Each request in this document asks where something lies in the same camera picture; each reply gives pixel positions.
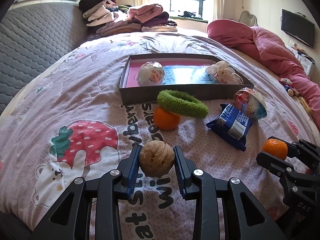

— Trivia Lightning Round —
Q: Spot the orange tangerine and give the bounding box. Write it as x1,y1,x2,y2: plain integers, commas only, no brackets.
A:
153,107,181,131
263,138,288,160

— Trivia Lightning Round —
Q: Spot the brown walnut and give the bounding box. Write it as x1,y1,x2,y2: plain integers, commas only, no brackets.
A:
139,140,175,178

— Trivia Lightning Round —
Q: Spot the green fuzzy ring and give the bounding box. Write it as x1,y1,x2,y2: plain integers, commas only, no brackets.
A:
156,89,209,120

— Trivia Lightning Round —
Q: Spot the beige mesh hair accessory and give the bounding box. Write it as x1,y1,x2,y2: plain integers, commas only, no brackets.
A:
206,61,244,85

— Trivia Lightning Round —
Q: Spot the red white snack ball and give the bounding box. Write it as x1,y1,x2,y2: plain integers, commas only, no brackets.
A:
137,61,165,86

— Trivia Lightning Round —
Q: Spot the small toy doll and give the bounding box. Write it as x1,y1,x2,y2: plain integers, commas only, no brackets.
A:
279,78,300,97

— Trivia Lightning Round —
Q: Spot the blue snack packet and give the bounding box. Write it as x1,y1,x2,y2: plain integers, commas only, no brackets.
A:
206,103,253,152

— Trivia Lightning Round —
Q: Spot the pink strawberry bedsheet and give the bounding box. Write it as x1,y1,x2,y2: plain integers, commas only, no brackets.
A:
1,33,319,239

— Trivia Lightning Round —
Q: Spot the red pink quilted blanket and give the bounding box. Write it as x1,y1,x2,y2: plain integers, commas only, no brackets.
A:
206,19,320,126

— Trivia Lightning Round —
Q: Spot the dark shallow cardboard box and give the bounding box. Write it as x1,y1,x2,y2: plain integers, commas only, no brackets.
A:
119,53,254,105

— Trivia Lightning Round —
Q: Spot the pile of folded clothes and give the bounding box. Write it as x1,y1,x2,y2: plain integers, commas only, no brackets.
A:
79,0,177,39

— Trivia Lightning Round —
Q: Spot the grey quilted headboard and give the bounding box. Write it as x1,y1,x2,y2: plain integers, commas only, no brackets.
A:
1,3,87,111

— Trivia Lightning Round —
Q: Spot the black wall television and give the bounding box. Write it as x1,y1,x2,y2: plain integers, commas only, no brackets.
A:
281,9,315,48

